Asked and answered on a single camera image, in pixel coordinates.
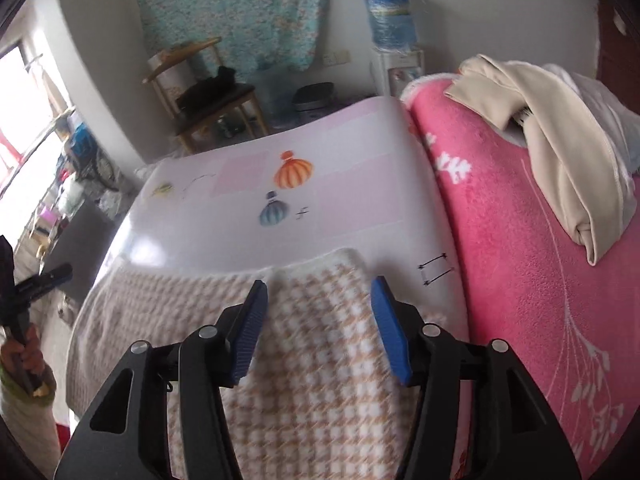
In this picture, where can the wall socket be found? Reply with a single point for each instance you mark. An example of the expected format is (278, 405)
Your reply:
(337, 57)

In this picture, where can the person's left forearm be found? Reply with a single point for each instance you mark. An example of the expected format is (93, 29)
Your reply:
(27, 425)

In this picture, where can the grey cabinet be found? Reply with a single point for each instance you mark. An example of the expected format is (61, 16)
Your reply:
(82, 240)

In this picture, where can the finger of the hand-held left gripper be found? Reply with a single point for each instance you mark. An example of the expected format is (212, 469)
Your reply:
(50, 277)

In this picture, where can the beige white houndstooth sweater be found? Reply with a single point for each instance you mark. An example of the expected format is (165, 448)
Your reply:
(325, 360)

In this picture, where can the bicycle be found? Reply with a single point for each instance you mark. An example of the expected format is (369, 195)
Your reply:
(102, 170)

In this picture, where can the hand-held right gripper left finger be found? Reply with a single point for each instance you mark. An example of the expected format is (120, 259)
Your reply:
(247, 330)

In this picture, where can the dark waste bin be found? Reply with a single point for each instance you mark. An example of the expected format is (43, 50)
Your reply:
(312, 97)

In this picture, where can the black cloth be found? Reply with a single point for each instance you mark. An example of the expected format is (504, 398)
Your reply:
(210, 87)

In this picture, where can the teal floral cloth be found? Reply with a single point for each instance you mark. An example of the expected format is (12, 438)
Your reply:
(240, 10)

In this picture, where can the person's left hand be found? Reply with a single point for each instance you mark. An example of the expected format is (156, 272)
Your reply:
(34, 355)

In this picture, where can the pink floral blanket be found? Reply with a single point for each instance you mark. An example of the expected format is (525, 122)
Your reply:
(500, 220)

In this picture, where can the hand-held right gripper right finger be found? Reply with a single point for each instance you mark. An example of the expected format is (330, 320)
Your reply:
(392, 330)

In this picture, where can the beige garment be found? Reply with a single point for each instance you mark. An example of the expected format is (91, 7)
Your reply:
(565, 160)

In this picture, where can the wooden chair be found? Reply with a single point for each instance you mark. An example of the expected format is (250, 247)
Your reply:
(235, 95)

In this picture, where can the blue bag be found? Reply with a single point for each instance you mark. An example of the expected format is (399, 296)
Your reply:
(82, 136)

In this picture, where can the blue water bottle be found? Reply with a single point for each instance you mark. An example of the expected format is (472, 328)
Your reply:
(390, 15)

